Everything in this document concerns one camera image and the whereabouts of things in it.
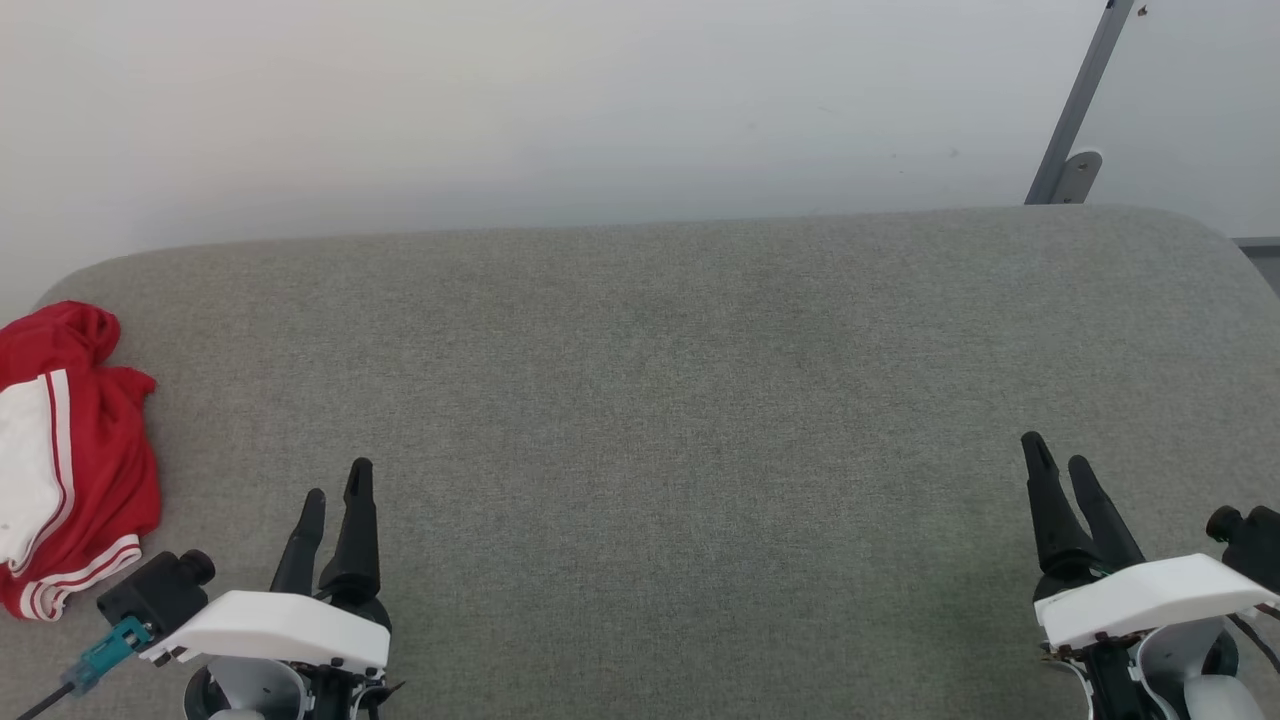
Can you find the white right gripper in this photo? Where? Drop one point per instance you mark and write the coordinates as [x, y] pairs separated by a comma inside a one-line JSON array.
[[1150, 598]]

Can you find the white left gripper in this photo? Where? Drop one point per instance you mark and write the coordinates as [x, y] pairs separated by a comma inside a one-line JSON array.
[[270, 628]]

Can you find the red and white shirt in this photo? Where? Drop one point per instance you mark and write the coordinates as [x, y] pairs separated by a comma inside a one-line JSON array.
[[100, 450]]

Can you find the grey fabric sofa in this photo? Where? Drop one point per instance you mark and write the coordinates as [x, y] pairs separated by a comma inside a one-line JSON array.
[[660, 400]]

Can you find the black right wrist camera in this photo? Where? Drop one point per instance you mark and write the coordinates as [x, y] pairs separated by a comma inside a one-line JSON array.
[[1255, 545]]

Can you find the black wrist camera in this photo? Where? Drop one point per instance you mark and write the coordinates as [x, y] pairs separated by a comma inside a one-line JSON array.
[[1255, 545], [155, 592]]

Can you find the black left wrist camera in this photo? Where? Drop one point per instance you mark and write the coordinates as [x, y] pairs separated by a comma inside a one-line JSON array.
[[155, 592]]

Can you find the grey metal pole with bracket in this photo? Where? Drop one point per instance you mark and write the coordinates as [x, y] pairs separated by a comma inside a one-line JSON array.
[[1075, 110]]

